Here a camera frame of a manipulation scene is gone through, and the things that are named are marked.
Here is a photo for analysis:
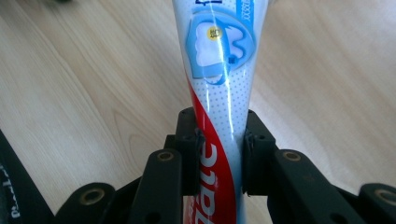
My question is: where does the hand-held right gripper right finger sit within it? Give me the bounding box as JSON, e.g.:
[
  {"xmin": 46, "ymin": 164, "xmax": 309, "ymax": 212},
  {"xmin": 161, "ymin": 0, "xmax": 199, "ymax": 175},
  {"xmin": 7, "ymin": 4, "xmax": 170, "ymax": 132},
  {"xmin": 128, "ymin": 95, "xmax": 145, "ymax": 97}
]
[{"xmin": 242, "ymin": 109, "xmax": 278, "ymax": 198}]

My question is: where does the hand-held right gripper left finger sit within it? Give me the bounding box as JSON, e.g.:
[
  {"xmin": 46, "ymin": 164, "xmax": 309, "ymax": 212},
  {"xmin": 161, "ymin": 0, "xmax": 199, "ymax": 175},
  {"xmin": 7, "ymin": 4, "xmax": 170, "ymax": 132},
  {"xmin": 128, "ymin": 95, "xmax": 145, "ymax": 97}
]
[{"xmin": 163, "ymin": 106, "xmax": 206, "ymax": 198}]

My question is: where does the white red blue toothpaste tube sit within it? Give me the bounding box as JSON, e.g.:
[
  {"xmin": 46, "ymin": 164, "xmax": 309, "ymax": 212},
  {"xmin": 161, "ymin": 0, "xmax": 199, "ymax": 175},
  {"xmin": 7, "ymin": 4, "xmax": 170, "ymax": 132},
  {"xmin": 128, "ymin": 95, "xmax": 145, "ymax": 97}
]
[{"xmin": 171, "ymin": 0, "xmax": 271, "ymax": 224}]

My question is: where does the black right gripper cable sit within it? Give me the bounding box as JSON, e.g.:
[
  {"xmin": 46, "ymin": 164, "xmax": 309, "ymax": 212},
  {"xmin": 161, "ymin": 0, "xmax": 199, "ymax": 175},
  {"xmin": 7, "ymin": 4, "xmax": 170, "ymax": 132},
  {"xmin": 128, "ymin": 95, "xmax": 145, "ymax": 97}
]
[{"xmin": 0, "ymin": 130, "xmax": 54, "ymax": 224}]

